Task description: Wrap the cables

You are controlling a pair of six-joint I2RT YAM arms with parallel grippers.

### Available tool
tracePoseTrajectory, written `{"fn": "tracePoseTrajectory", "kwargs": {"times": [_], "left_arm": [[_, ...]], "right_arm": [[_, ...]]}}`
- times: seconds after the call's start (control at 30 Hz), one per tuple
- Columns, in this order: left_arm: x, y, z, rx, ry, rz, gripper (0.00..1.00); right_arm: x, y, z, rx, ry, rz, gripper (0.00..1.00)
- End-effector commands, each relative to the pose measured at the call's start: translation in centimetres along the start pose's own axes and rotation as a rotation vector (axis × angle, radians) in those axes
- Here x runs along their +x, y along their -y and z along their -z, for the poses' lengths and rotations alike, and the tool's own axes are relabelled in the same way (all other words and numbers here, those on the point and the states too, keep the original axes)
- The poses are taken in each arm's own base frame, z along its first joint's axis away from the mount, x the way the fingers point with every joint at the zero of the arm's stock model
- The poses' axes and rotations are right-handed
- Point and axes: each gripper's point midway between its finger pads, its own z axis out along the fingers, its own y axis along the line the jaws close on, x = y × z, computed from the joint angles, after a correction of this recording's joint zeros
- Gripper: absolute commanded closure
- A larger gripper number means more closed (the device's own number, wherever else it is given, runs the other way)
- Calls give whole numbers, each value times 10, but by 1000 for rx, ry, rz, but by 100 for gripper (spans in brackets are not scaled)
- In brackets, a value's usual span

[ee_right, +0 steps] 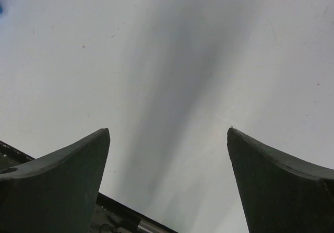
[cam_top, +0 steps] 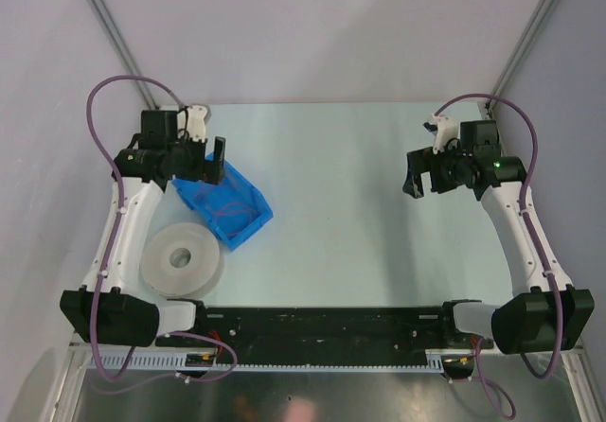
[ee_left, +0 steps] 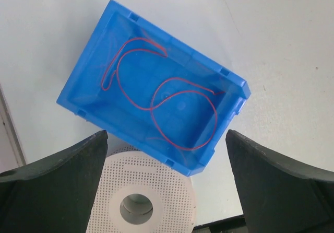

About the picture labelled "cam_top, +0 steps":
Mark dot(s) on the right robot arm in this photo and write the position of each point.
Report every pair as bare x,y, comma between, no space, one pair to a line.
546,311

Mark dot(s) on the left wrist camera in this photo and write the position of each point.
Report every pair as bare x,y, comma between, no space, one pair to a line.
191,122

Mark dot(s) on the blue plastic bin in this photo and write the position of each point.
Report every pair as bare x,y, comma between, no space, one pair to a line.
233,211

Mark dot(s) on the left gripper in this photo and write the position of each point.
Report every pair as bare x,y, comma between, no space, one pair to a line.
212,170

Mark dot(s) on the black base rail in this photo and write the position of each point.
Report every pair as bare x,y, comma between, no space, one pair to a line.
325,336

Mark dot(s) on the right aluminium frame post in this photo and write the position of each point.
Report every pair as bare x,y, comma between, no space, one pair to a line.
534,27

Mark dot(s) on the aluminium frame post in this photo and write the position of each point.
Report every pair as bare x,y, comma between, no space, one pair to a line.
534,27
114,36

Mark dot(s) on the white cable spool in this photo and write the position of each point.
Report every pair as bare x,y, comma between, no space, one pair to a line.
183,259

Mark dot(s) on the white slotted cable duct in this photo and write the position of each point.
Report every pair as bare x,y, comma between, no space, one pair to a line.
194,362

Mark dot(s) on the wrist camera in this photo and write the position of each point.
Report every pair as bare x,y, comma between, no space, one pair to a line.
444,129
191,122

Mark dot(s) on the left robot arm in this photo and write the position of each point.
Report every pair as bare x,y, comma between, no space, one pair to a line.
113,305

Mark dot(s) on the left aluminium frame post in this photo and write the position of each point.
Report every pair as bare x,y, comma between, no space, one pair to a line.
114,36

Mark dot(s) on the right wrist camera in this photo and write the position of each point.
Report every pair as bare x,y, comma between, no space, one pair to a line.
444,129

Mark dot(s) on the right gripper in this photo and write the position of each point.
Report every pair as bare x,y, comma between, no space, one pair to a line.
425,161

